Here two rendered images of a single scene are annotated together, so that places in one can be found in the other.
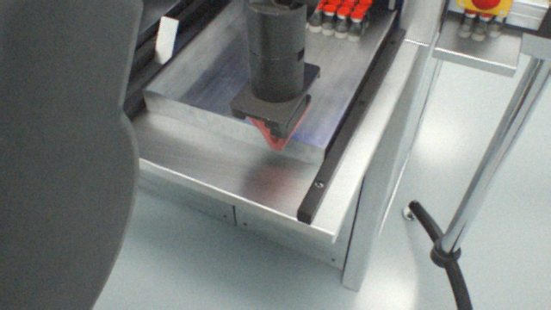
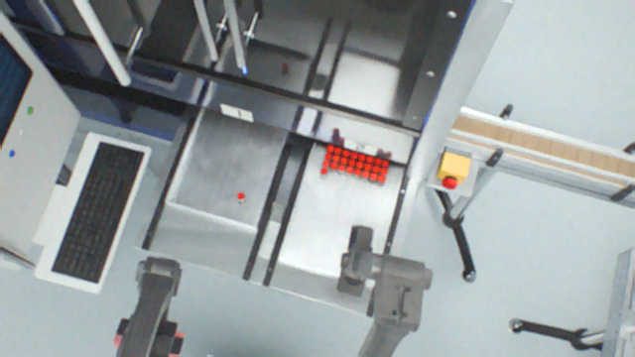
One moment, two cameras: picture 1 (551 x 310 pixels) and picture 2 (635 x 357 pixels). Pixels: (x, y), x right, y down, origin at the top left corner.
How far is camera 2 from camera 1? 144 cm
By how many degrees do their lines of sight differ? 25
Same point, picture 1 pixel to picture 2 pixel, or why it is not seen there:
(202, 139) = (314, 276)
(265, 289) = not seen: hidden behind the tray
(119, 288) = (206, 275)
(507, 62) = (466, 191)
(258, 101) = (348, 285)
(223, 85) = (315, 235)
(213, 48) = (301, 204)
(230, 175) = (331, 296)
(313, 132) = not seen: hidden behind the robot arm
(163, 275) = not seen: hidden behind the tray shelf
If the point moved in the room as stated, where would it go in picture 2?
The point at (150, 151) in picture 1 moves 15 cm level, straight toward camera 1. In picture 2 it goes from (290, 287) to (319, 336)
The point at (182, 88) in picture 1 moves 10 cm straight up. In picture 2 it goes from (293, 241) to (292, 232)
